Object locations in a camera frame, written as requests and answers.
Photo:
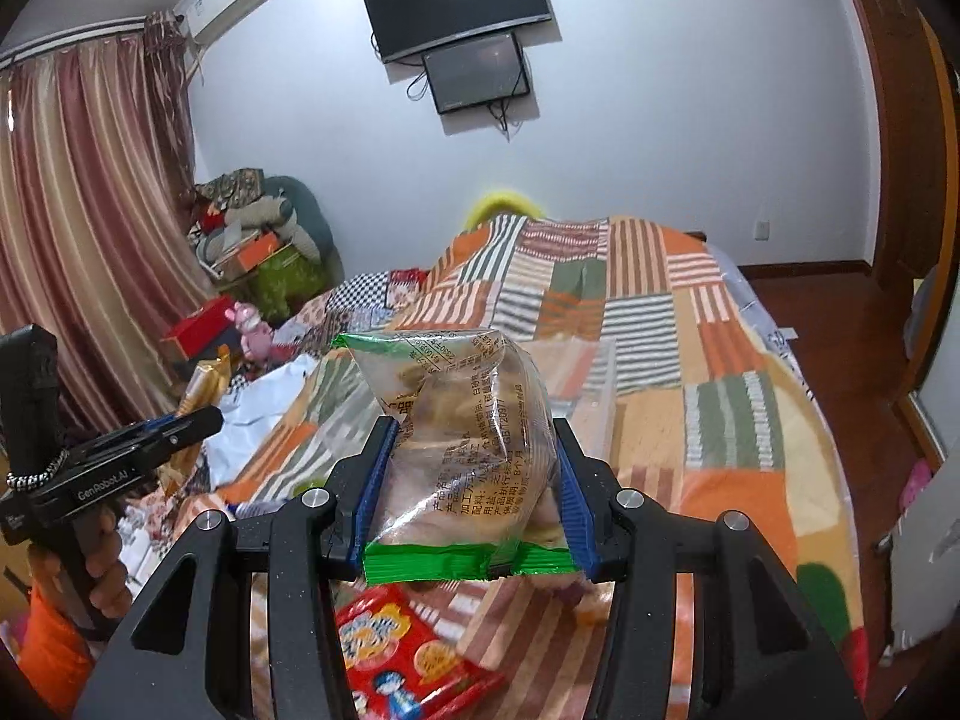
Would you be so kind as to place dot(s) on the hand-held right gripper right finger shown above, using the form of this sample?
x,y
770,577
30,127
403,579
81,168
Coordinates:
x,y
574,495

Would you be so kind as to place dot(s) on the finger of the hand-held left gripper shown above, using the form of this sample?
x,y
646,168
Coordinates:
x,y
191,431
161,421

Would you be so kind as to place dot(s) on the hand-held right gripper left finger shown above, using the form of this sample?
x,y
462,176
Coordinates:
x,y
375,480

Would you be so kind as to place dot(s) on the orange yellow snack packet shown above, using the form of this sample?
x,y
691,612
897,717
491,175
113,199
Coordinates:
x,y
206,386

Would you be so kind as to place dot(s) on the clear green-edged snack packet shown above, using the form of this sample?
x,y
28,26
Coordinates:
x,y
465,450

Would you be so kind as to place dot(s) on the red snack packet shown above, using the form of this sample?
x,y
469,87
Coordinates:
x,y
405,652

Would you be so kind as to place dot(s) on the person's left forearm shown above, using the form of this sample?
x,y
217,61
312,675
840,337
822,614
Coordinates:
x,y
52,652

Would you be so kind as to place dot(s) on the person's left hand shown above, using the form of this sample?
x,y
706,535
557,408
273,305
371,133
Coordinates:
x,y
105,577

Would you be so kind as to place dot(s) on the white plastic bag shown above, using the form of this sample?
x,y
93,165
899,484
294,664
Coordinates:
x,y
259,412

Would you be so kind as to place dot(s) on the red box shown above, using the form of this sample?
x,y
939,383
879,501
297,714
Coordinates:
x,y
199,326

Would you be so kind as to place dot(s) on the pink plush toy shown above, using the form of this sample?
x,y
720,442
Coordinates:
x,y
253,334

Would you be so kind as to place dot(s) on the orange striped patchwork blanket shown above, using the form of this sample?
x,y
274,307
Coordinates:
x,y
675,390

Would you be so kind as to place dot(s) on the checkered patchwork quilt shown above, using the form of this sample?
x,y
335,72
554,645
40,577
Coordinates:
x,y
352,307

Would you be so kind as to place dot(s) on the orange cardboard box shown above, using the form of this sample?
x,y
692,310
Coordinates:
x,y
251,255

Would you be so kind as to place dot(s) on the striped brown curtain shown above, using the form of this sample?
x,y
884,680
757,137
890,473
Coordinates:
x,y
90,202

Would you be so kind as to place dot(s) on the beige knitted plush toy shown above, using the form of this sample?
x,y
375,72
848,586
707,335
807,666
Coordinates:
x,y
259,217

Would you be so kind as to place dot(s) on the floral cloth bag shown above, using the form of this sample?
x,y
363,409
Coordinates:
x,y
229,187

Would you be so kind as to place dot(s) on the grey blue cushion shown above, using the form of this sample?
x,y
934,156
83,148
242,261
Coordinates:
x,y
307,210

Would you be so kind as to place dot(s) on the pale bed sheet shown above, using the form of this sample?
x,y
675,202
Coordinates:
x,y
757,307

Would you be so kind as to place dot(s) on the small pink item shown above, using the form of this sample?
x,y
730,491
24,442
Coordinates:
x,y
913,484

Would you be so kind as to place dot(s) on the grey blue bag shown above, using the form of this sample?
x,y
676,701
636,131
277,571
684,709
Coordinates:
x,y
921,315

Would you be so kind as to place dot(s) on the wooden door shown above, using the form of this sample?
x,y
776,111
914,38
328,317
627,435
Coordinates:
x,y
885,90

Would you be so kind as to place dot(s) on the white wall socket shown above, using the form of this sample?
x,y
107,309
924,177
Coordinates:
x,y
763,230

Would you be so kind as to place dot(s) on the white wardrobe with wooden frame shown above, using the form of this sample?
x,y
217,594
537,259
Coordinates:
x,y
937,510

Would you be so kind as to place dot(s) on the small black wall monitor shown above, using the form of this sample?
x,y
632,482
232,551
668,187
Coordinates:
x,y
476,71

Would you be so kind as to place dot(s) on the black wall television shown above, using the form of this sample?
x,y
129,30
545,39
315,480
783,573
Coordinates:
x,y
457,0

